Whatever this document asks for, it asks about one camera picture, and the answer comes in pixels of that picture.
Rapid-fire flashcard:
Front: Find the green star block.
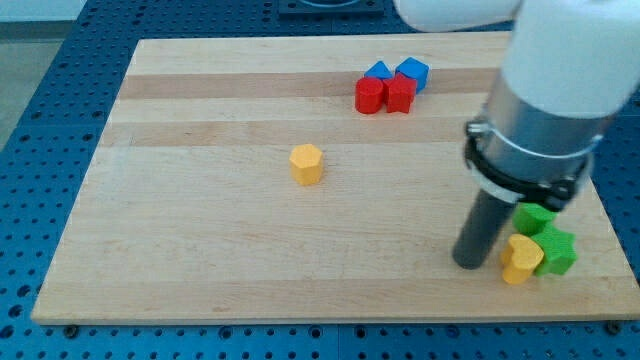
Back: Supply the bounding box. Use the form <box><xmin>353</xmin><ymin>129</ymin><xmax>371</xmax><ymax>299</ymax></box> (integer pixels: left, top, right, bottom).
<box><xmin>532</xmin><ymin>224</ymin><xmax>578</xmax><ymax>276</ymax></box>

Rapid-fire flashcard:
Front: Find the blue triangle block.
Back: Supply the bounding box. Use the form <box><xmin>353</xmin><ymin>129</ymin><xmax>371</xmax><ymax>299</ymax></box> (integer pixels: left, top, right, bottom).
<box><xmin>364</xmin><ymin>61</ymin><xmax>393</xmax><ymax>80</ymax></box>

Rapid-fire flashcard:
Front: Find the wooden board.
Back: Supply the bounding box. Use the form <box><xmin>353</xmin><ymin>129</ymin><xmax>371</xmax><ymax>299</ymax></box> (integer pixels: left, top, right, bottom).
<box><xmin>31</xmin><ymin>32</ymin><xmax>639</xmax><ymax>325</ymax></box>

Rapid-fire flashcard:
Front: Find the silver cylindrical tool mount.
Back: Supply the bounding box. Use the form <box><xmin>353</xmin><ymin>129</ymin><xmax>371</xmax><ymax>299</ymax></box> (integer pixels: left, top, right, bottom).
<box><xmin>464</xmin><ymin>75</ymin><xmax>612</xmax><ymax>212</ymax></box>

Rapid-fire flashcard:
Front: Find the red cylinder block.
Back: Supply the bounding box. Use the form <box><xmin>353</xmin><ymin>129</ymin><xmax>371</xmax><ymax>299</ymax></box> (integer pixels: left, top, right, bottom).
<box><xmin>354</xmin><ymin>77</ymin><xmax>384</xmax><ymax>114</ymax></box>

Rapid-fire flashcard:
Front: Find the green circle block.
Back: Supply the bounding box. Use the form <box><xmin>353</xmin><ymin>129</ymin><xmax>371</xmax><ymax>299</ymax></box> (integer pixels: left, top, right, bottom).
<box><xmin>512</xmin><ymin>203</ymin><xmax>557</xmax><ymax>236</ymax></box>

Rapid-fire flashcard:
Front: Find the blue cube block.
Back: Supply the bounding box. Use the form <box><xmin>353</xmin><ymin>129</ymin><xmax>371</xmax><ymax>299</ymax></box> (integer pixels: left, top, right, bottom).
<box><xmin>395</xmin><ymin>57</ymin><xmax>430</xmax><ymax>94</ymax></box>

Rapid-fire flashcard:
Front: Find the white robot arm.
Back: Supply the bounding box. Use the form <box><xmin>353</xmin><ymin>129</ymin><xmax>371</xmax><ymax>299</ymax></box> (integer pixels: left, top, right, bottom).
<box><xmin>394</xmin><ymin>0</ymin><xmax>639</xmax><ymax>269</ymax></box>

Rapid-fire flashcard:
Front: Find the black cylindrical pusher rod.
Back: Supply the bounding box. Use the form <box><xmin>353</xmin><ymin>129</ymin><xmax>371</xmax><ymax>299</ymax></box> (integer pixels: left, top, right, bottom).
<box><xmin>452</xmin><ymin>190</ymin><xmax>516</xmax><ymax>270</ymax></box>

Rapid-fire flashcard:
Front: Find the red star block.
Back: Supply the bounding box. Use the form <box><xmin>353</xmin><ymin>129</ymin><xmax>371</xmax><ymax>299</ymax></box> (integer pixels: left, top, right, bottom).
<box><xmin>383</xmin><ymin>73</ymin><xmax>417</xmax><ymax>114</ymax></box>

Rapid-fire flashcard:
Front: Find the yellow heart block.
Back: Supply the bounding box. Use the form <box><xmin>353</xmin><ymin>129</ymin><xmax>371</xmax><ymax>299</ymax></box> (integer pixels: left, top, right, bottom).
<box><xmin>500</xmin><ymin>234</ymin><xmax>544</xmax><ymax>285</ymax></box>

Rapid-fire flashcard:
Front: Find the yellow hexagon block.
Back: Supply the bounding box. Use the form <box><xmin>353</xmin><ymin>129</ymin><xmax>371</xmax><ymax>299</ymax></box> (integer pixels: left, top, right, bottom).
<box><xmin>289</xmin><ymin>144</ymin><xmax>323</xmax><ymax>186</ymax></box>

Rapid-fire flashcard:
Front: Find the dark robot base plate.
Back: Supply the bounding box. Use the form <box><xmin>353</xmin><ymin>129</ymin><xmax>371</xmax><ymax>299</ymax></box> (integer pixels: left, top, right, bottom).
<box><xmin>277</xmin><ymin>0</ymin><xmax>385</xmax><ymax>18</ymax></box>

